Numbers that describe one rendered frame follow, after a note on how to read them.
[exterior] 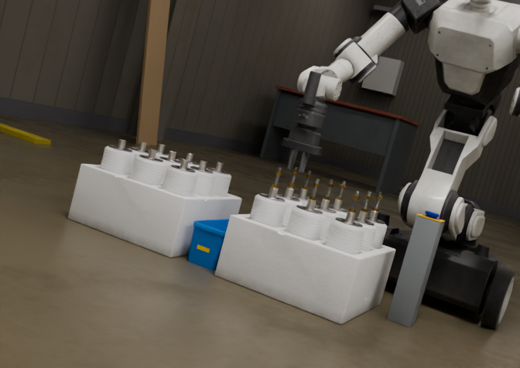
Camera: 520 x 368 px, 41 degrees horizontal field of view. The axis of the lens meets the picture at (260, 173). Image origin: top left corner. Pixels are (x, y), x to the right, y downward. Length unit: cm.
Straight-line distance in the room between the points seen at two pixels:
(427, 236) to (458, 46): 61
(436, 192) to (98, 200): 105
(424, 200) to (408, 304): 37
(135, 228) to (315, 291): 59
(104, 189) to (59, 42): 337
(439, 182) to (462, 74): 35
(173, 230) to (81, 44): 372
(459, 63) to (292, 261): 83
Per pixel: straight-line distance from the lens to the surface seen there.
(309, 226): 190
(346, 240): 186
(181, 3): 621
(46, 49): 539
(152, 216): 208
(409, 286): 203
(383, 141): 743
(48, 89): 547
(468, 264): 234
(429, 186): 227
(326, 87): 204
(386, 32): 231
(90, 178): 221
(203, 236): 204
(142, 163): 214
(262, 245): 191
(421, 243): 202
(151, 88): 554
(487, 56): 221
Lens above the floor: 47
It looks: 5 degrees down
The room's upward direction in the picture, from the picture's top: 15 degrees clockwise
